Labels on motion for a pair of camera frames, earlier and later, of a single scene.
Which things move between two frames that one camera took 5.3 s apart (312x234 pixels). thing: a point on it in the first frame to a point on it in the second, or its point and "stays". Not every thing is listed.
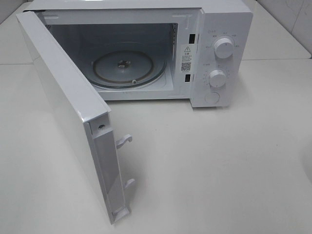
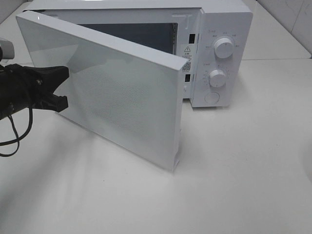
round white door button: [211, 97] stays
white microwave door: [83, 116] to [134, 96]
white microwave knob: [217, 78] stays
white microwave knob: [224, 48] stays
